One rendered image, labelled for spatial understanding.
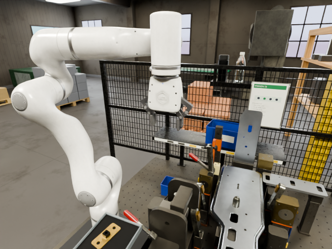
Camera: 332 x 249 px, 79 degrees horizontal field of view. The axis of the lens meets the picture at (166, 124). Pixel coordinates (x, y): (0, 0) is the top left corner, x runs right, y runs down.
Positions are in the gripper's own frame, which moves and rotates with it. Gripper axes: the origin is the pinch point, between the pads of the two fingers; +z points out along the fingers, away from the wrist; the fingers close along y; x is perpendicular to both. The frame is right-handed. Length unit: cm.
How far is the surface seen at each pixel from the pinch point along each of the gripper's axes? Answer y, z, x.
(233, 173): 22, 45, 48
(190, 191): 8.7, 26.0, 2.3
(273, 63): 76, 31, 614
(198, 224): 12.5, 40.5, 2.3
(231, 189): 22, 45, 33
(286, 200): 45, 40, 29
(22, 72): -736, 74, 428
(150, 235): -0.1, 35.2, -12.7
